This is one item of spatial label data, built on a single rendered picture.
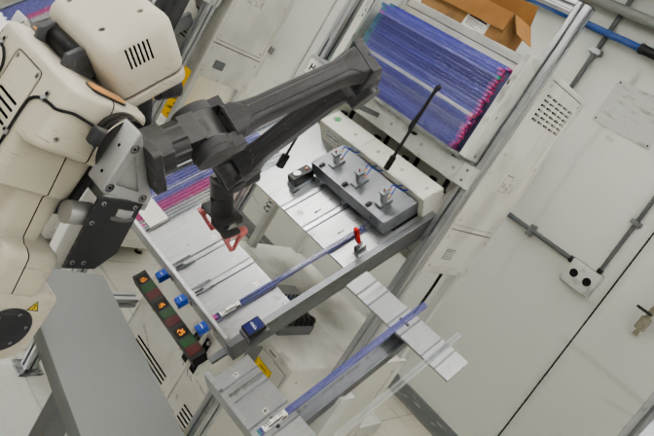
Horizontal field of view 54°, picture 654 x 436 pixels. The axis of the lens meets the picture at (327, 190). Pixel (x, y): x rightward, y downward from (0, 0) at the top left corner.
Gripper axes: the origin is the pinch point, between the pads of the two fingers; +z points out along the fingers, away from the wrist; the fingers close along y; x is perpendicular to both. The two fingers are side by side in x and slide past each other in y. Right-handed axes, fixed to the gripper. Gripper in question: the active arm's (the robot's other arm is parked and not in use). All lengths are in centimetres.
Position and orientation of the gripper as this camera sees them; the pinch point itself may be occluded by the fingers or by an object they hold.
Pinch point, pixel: (222, 237)
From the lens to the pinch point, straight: 169.7
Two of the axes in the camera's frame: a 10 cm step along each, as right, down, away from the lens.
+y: -6.1, -5.3, 5.9
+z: -0.9, 7.8, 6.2
